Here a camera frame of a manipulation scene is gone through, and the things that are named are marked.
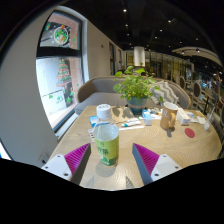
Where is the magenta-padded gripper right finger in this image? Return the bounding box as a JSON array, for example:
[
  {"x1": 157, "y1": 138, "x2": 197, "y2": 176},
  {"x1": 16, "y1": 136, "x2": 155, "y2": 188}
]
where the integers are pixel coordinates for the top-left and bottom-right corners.
[{"x1": 131, "y1": 142, "x2": 184, "y2": 186}]

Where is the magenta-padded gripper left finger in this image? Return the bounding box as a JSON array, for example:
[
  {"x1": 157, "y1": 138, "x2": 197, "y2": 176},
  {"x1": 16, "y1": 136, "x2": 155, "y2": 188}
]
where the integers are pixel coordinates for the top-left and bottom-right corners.
[{"x1": 42, "y1": 142, "x2": 92, "y2": 186}]

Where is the green-label clear drink bottle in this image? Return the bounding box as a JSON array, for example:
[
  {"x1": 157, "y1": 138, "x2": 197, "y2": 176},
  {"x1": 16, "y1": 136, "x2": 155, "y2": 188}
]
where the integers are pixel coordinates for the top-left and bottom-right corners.
[{"x1": 92, "y1": 103, "x2": 120, "y2": 168}]

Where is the pill blister strip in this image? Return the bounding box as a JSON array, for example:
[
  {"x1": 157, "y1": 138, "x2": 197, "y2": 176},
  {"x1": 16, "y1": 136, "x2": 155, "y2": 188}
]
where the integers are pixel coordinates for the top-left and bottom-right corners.
[{"x1": 87, "y1": 128, "x2": 96, "y2": 144}]

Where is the white tube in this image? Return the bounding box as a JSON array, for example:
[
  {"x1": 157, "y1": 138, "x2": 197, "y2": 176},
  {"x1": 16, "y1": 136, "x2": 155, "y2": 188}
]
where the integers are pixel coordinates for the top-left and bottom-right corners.
[{"x1": 114, "y1": 119, "x2": 145, "y2": 131}]

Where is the small blue-white carton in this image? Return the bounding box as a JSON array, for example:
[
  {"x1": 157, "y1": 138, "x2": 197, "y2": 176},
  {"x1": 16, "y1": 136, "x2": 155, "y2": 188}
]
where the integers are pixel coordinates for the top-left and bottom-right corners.
[{"x1": 141, "y1": 108, "x2": 153, "y2": 127}]

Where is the small blue card box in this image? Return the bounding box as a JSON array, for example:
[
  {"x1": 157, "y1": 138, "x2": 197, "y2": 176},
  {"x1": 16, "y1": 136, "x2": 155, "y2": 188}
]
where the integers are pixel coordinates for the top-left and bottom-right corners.
[{"x1": 88, "y1": 114, "x2": 100, "y2": 128}]

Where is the flat round red coaster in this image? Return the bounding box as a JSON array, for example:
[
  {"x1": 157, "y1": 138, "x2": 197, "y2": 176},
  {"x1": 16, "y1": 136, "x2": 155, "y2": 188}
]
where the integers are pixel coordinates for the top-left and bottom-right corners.
[{"x1": 184, "y1": 127, "x2": 196, "y2": 139}]

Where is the yellow-brown ceramic mug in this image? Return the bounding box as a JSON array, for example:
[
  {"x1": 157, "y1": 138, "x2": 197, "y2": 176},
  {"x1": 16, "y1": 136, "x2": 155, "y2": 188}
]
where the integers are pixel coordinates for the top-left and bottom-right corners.
[{"x1": 159, "y1": 101, "x2": 179, "y2": 131}]

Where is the white box with orange print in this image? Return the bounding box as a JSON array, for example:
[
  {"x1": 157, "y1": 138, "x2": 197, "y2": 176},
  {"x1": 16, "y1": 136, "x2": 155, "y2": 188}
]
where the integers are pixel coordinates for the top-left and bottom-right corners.
[{"x1": 176, "y1": 107, "x2": 192, "y2": 126}]

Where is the white napkin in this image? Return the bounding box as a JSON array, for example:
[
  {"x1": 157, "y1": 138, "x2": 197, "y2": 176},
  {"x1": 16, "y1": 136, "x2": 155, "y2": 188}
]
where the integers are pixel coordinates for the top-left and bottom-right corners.
[{"x1": 196, "y1": 115, "x2": 207, "y2": 125}]

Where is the grey curved sofa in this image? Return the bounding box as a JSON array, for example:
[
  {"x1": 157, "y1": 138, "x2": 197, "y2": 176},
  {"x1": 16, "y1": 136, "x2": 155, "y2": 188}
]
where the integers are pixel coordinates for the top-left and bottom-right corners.
[{"x1": 73, "y1": 75, "x2": 193, "y2": 116}]

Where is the window with festive stickers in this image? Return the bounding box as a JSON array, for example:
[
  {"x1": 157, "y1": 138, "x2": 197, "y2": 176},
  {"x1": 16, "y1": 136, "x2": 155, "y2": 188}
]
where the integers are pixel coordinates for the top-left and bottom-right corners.
[{"x1": 35, "y1": 11, "x2": 84, "y2": 131}]

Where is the green potted plant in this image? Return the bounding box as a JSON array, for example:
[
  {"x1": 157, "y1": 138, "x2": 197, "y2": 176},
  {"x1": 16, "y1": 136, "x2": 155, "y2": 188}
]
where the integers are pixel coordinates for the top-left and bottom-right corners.
[{"x1": 112, "y1": 65, "x2": 165, "y2": 114}]

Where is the group of dining chairs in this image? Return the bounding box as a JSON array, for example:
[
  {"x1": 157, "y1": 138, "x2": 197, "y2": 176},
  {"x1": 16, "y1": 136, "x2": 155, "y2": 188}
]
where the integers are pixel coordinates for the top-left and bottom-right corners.
[{"x1": 174, "y1": 71, "x2": 224, "y2": 128}]

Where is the group of ceiling lights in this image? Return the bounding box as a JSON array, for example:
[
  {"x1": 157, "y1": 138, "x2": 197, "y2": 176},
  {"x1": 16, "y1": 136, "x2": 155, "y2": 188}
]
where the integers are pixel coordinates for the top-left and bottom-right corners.
[{"x1": 121, "y1": 8, "x2": 201, "y2": 53}]

